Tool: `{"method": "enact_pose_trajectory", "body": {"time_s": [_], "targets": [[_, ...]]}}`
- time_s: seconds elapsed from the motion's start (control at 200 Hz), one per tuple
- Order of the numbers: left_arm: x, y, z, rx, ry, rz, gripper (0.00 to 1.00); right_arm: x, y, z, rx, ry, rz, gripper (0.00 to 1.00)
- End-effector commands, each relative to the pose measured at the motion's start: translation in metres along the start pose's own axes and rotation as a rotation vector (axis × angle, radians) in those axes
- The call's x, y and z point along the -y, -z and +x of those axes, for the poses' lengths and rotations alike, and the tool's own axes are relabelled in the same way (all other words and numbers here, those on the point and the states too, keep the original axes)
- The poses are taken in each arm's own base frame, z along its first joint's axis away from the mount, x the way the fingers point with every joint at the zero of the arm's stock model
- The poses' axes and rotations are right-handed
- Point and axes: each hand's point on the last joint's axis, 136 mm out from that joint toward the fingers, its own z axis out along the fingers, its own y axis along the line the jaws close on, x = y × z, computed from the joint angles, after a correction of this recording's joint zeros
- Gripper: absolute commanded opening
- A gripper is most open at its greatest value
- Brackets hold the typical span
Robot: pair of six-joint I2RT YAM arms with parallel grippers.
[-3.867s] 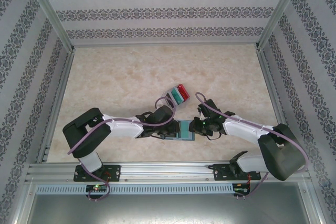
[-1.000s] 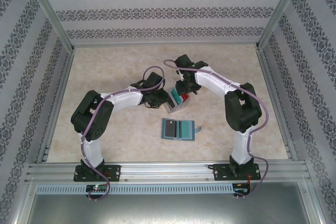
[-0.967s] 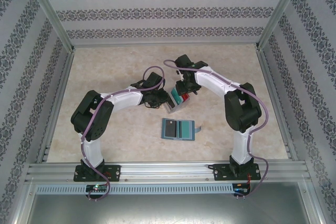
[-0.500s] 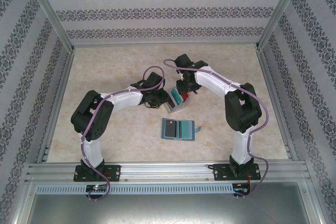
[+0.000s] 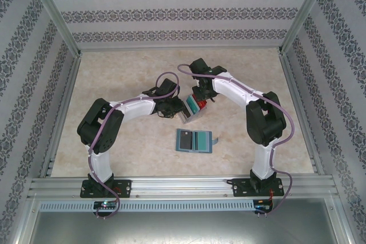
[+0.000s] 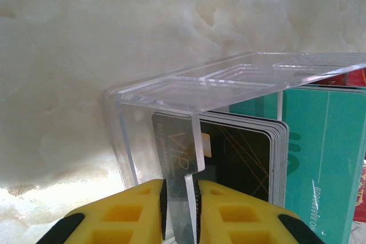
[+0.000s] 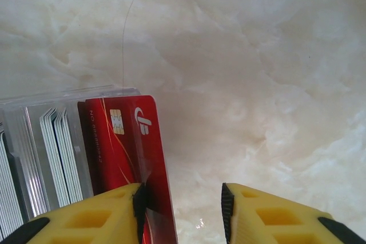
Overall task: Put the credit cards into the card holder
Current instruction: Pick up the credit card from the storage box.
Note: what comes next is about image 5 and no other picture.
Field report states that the green credit card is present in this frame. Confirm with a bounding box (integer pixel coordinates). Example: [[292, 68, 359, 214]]
[[185, 96, 201, 114]]

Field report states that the red credit card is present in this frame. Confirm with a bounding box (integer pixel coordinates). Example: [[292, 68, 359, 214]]
[[192, 94, 207, 110]]

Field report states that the black credit card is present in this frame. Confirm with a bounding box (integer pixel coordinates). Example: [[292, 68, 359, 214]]
[[179, 130, 193, 151]]

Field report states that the teal credit card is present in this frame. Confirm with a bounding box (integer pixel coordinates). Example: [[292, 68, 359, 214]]
[[196, 131, 212, 151]]

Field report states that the blue card holder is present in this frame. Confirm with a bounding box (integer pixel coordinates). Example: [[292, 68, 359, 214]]
[[174, 129, 220, 153]]

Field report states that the small circuit board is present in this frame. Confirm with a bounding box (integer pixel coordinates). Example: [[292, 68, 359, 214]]
[[253, 199, 275, 210], [93, 201, 118, 210]]

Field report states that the grey metal sheet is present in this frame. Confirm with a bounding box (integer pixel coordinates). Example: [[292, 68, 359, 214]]
[[28, 212, 341, 244]]

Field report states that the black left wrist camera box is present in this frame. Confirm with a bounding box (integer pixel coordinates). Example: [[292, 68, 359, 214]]
[[155, 77, 180, 99]]

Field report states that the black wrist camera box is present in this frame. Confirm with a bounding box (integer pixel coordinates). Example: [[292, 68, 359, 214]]
[[155, 77, 180, 99], [189, 58, 212, 75]]

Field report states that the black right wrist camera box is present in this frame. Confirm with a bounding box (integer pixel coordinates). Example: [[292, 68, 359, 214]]
[[189, 58, 212, 75]]

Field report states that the purple cable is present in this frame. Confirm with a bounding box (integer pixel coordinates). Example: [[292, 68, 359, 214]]
[[87, 71, 181, 219], [177, 63, 296, 218]]

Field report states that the aluminium mounting rail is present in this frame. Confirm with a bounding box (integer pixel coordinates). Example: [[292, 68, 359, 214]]
[[27, 177, 338, 201]]

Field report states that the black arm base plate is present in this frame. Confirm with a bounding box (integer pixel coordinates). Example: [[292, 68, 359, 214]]
[[230, 178, 284, 198], [80, 179, 133, 199]]

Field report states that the aluminium frame side rail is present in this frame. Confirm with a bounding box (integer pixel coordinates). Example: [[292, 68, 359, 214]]
[[39, 54, 83, 178], [280, 54, 325, 175]]

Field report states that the grey slotted cable duct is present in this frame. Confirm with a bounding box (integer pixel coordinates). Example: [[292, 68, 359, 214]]
[[38, 199, 256, 213]]

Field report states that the aluminium frame corner post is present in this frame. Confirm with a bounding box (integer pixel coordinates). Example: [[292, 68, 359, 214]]
[[27, 0, 83, 56], [279, 0, 335, 55]]

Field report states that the aluminium frame leg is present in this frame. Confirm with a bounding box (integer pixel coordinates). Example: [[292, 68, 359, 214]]
[[8, 197, 39, 244], [327, 199, 358, 244]]

